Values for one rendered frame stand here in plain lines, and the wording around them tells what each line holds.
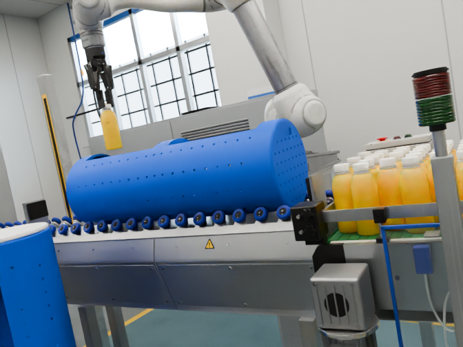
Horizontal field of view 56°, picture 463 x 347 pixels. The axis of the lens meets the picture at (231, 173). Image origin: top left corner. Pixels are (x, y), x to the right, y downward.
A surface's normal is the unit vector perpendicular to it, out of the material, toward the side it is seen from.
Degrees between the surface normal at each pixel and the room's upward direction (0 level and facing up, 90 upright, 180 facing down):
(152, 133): 90
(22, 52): 90
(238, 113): 90
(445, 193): 90
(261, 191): 113
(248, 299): 109
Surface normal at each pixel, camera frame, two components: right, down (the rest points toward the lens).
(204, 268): -0.40, 0.48
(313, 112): 0.35, 0.06
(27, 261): 0.75, -0.08
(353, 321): -0.49, 0.16
